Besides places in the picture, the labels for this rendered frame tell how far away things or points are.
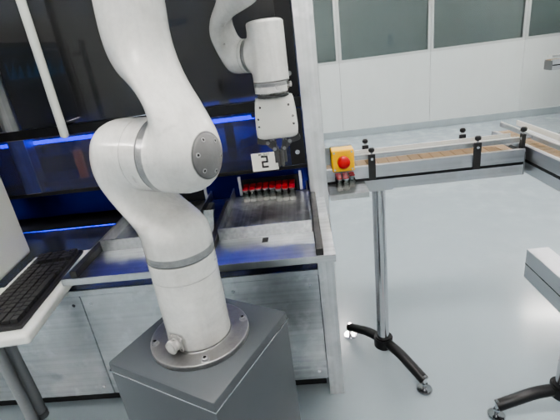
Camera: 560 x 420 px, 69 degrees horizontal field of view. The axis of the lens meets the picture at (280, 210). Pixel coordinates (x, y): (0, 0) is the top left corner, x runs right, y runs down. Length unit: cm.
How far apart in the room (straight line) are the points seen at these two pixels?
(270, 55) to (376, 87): 510
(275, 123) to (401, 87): 516
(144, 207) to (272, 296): 92
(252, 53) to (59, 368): 153
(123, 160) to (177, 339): 33
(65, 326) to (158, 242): 121
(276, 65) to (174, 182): 44
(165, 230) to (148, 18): 31
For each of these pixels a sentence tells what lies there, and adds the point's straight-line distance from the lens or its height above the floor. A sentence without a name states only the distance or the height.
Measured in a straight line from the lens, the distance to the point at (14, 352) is 175.
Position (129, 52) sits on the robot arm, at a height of 138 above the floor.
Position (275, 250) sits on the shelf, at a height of 88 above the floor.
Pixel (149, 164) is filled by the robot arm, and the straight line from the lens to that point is 62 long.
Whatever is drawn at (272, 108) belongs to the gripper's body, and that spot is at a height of 123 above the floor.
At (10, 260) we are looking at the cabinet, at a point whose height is 84.
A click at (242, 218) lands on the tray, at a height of 88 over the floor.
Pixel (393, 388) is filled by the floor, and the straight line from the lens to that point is 189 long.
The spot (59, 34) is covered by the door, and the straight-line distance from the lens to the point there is 145.
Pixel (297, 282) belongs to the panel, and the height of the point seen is 56.
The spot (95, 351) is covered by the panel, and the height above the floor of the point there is 32.
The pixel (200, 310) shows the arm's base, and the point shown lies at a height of 95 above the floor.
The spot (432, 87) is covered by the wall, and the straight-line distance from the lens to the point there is 621.
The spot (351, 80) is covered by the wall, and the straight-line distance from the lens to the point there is 594.
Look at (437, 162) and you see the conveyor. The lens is 152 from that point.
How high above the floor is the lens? 136
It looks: 22 degrees down
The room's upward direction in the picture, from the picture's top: 8 degrees counter-clockwise
